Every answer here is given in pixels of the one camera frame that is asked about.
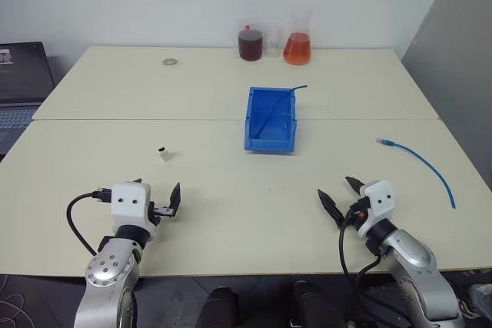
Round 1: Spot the grey and white shoe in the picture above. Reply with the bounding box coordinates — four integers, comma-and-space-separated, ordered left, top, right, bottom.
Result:
457, 280, 492, 320

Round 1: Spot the dark rounded shape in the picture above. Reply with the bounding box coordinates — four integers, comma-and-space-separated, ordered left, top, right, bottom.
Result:
194, 286, 242, 328

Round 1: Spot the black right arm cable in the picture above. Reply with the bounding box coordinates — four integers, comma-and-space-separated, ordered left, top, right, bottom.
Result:
337, 207, 403, 323

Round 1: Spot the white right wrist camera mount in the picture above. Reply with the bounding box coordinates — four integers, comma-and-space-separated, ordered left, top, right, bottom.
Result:
357, 180, 397, 240

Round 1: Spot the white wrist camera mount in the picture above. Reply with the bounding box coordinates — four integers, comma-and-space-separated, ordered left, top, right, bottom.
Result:
110, 181, 159, 237
357, 180, 397, 240

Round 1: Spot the thin blue cable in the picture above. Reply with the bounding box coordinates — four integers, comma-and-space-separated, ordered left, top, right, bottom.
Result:
254, 83, 309, 140

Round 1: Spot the blue plastic storage bin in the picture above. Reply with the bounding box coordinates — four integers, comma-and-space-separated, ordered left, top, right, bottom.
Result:
242, 86, 299, 153

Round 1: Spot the thin white floor wire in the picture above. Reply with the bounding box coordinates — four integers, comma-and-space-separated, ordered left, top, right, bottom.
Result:
0, 276, 30, 328

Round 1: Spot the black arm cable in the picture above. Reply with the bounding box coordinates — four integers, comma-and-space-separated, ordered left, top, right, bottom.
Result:
337, 207, 403, 323
65, 187, 113, 257

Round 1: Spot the beaker with dark red liquid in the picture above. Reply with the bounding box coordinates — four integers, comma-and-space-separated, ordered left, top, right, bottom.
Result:
238, 24, 265, 62

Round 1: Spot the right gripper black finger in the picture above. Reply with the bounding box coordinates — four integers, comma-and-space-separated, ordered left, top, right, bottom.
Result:
317, 188, 346, 228
344, 176, 364, 197

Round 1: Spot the clear glass beaker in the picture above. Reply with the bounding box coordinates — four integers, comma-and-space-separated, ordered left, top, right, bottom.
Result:
264, 27, 284, 58

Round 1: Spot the blue Ethernet cable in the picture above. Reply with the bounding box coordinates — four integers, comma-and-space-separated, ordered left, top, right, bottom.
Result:
375, 137, 458, 210

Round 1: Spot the grey partition panel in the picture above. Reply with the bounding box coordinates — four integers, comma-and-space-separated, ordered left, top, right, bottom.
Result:
399, 0, 492, 195

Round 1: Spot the flask of orange liquid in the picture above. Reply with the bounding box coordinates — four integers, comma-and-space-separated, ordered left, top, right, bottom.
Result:
282, 10, 314, 67

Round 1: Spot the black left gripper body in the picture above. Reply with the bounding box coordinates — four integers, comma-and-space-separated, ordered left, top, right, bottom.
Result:
148, 200, 174, 227

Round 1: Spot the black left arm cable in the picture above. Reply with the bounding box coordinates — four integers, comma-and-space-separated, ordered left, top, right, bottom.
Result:
65, 187, 113, 257

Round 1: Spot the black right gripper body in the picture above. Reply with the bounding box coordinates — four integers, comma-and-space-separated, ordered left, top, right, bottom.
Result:
344, 194, 372, 229

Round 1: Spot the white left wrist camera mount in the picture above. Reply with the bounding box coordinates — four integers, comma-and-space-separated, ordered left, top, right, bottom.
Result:
110, 181, 159, 237

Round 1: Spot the dark grey laptop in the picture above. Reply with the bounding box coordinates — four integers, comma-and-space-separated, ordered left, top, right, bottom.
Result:
0, 41, 58, 157

